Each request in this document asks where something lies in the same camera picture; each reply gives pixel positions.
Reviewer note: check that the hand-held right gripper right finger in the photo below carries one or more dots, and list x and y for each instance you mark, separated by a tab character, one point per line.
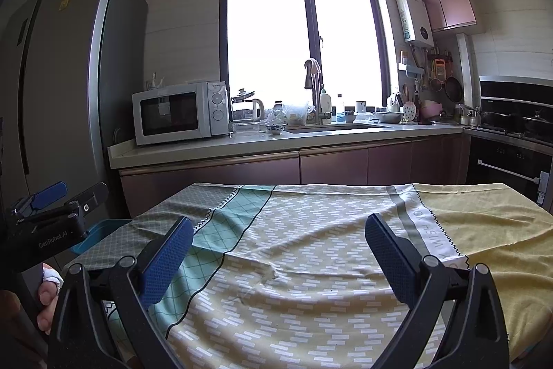
391	261

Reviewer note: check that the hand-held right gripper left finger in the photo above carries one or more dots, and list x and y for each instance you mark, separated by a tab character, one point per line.
166	261

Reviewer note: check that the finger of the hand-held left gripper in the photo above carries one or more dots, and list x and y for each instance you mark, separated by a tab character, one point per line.
47	194
86	202

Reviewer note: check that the teal plastic bin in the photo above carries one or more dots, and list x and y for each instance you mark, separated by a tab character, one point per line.
103	228

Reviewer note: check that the person's left hand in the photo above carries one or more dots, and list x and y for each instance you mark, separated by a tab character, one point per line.
47	295

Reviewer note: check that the patterned tablecloth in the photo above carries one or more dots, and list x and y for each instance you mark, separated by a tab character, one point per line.
324	243

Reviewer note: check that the grey refrigerator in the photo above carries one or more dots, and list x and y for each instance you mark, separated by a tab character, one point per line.
65	92

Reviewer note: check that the white microwave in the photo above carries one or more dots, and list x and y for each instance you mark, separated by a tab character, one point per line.
173	114

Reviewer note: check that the kitchen counter with pink cabinets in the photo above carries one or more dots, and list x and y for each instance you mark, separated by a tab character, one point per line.
259	166

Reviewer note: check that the kitchen sink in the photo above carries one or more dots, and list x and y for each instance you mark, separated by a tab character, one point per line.
337	128

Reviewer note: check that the steel bowl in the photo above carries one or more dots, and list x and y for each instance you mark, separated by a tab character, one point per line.
389	117

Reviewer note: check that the black built-in oven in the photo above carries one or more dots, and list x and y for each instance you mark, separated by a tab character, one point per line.
501	166

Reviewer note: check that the white dotted spoon rest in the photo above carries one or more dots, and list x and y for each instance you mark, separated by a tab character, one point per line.
409	112

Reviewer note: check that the clear glass container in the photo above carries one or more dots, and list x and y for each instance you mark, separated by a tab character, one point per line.
246	127

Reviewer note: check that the pink bowl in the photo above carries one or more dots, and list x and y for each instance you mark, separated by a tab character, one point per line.
431	110

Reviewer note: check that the white mug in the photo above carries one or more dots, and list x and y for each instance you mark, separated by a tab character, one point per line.
361	107

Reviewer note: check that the white soap bottle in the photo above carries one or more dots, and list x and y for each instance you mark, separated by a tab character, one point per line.
326	105

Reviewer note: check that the blue white bowl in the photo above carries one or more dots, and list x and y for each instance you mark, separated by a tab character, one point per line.
274	129

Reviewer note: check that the glass kettle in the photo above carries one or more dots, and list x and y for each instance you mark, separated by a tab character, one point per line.
246	107

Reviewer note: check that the clear plastic bag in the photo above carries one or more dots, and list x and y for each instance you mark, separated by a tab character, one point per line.
296	114

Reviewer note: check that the hanging frying pan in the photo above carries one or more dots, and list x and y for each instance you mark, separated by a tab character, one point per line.
453	90

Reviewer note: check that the steel faucet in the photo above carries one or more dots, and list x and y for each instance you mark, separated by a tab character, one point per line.
316	92

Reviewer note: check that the black range hood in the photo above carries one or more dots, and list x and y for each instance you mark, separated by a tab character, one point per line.
514	88

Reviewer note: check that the white water heater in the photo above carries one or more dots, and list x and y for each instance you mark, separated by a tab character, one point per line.
414	19

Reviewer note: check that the large window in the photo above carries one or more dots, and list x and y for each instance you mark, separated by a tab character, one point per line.
268	36

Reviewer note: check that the blue wall shelf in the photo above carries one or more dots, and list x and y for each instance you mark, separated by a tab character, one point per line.
408	69

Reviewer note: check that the wall utensil rack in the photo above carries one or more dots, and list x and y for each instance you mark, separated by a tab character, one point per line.
438	70

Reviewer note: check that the pink wall cabinet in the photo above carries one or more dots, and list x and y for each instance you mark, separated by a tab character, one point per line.
449	3

